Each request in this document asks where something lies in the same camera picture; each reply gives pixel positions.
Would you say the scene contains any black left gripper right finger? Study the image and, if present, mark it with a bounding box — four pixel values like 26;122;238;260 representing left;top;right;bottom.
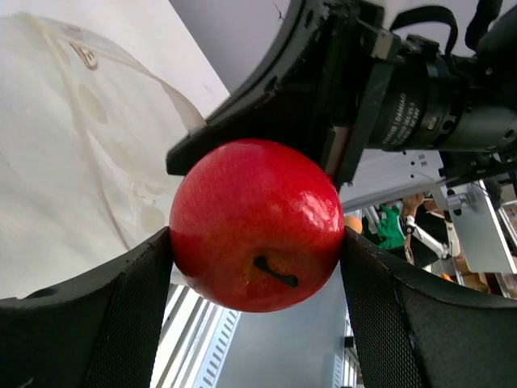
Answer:
341;230;516;387

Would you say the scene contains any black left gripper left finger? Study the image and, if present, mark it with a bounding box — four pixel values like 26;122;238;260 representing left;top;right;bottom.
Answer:
1;228;173;387

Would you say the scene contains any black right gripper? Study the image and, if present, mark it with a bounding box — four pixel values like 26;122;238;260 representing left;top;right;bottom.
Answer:
331;1;516;186

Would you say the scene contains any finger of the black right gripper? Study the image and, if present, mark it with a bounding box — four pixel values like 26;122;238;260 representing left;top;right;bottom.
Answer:
166;1;332;175

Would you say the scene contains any red apple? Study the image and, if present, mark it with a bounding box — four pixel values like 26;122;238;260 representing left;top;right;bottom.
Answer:
170;139;344;313

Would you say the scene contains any clear polka dot zip bag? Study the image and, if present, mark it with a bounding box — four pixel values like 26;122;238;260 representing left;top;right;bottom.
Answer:
1;13;204;297

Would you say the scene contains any aluminium table edge rail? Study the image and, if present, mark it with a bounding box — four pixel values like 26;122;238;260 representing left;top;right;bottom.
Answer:
150;285;214;387

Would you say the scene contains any white slotted cable duct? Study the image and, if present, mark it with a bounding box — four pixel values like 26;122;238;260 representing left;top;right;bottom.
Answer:
192;307;241;388

